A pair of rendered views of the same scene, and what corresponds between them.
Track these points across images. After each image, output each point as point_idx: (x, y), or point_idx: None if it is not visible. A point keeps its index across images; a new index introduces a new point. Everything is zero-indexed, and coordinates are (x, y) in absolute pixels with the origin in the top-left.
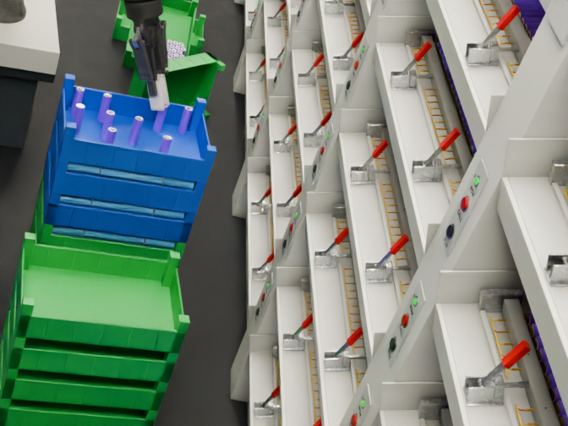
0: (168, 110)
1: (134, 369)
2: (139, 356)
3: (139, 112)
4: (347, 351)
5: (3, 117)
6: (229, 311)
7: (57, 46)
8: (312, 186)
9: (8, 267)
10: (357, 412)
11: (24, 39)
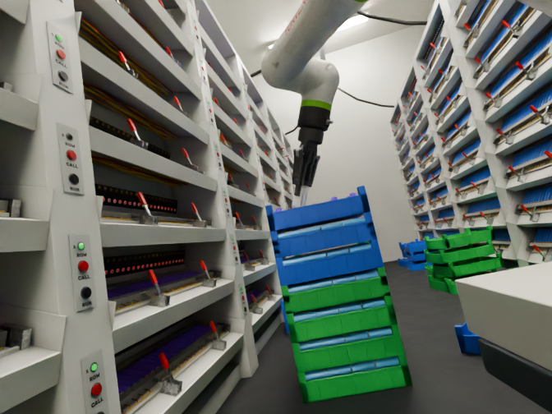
0: (291, 214)
1: None
2: None
3: (311, 217)
4: (254, 225)
5: None
6: (232, 408)
7: (476, 283)
8: (230, 218)
9: (427, 388)
10: None
11: (548, 271)
